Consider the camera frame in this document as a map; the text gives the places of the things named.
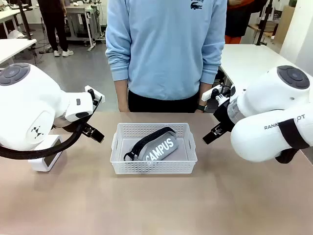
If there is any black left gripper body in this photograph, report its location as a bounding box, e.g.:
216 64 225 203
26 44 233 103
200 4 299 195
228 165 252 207
82 123 95 137

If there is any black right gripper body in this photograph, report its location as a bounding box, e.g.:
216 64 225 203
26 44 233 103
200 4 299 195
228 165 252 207
212 102 236 134

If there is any black tripod stand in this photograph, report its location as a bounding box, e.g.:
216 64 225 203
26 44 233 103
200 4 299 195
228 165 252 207
254 0 275 47

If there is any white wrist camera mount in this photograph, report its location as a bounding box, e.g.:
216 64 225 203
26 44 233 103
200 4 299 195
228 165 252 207
84 85 106 105
201 84 232 106

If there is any background person in black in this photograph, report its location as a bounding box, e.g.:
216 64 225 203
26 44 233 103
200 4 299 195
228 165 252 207
37 0 74 58

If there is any background person in orange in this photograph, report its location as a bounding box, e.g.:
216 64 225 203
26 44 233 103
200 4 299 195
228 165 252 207
224 0 254 45

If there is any small white table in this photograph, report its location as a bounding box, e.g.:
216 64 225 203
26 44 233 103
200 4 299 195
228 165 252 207
0 38 38 66

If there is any large white table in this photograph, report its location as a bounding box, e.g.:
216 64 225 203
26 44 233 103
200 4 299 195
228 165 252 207
218 44 300 98

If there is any tall cardboard box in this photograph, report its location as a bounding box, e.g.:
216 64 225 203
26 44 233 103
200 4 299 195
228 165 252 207
275 5 297 45

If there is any white background desk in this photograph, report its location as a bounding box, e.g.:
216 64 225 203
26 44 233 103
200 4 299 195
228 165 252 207
64 4 105 52

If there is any black right arm strap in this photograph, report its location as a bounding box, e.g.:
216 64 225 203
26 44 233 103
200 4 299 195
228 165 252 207
274 118 311 165

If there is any grey Campus pencil case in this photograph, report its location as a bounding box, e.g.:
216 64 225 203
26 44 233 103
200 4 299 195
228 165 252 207
123 126 179 162

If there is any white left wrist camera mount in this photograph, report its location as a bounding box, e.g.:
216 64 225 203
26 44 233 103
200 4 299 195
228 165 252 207
84 85 106 105

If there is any person in light blue sweater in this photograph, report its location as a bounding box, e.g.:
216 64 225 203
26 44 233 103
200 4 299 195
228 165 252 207
105 0 228 113

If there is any person's left forearm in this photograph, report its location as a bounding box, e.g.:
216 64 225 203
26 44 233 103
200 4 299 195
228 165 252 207
195 82 210 113

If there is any white perforated plastic basket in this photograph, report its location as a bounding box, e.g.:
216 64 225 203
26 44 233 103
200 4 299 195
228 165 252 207
110 122 198 175

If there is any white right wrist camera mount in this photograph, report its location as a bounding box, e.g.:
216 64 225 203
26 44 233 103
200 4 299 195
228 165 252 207
201 84 232 106

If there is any person's right forearm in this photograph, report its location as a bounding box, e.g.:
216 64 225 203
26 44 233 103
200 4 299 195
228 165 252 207
114 78 130 113

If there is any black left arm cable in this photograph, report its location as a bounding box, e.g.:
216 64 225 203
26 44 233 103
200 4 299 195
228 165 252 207
0 95 103 160

